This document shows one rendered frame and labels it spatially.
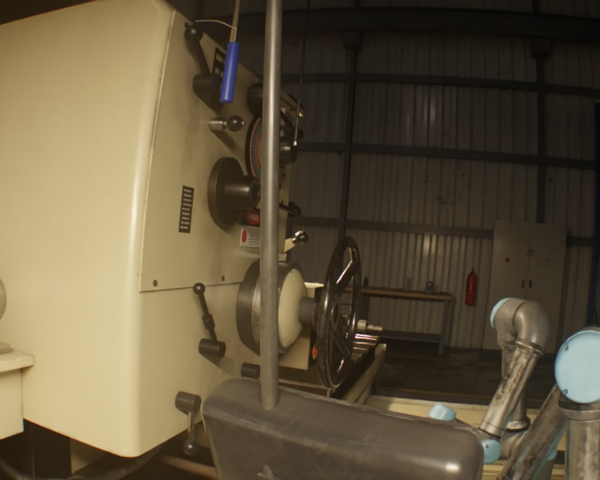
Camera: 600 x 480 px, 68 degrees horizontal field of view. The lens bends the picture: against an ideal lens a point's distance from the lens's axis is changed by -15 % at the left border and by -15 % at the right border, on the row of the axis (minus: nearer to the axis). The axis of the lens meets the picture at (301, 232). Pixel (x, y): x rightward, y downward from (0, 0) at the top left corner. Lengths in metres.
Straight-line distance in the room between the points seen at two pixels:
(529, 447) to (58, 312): 0.96
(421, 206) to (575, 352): 7.83
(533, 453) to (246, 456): 0.67
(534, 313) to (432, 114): 7.63
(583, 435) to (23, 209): 1.11
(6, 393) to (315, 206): 8.20
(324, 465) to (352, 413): 0.07
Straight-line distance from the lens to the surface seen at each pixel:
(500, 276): 8.04
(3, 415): 1.06
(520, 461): 1.12
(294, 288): 1.24
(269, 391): 0.57
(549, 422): 1.09
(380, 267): 8.71
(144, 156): 0.86
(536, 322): 1.47
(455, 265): 8.62
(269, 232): 0.55
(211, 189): 1.03
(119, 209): 0.87
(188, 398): 1.01
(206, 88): 0.96
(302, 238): 1.54
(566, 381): 0.90
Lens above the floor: 1.47
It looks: 1 degrees up
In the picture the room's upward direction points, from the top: 5 degrees clockwise
